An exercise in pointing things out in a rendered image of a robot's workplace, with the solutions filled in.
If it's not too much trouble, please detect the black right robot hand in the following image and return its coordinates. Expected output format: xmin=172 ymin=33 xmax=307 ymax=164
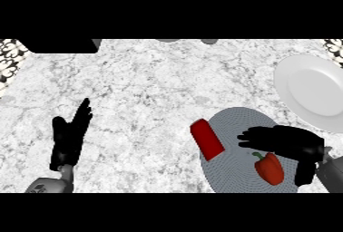
xmin=236 ymin=124 xmax=327 ymax=188

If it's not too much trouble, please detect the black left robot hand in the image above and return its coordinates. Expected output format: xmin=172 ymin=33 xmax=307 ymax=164
xmin=49 ymin=97 xmax=94 ymax=172

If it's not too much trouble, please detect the red bell pepper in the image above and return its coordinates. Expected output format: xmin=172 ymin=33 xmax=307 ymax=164
xmin=250 ymin=151 xmax=286 ymax=186

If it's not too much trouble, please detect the round grey placemat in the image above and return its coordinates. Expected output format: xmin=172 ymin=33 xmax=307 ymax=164
xmin=199 ymin=106 xmax=323 ymax=194

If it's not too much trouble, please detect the white plate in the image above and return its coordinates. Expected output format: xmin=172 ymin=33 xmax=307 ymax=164
xmin=273 ymin=53 xmax=343 ymax=134

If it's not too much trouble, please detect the red can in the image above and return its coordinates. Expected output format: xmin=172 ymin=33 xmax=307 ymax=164
xmin=190 ymin=118 xmax=227 ymax=161

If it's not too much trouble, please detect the black appliance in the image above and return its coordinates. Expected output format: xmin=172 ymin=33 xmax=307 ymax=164
xmin=20 ymin=38 xmax=104 ymax=54

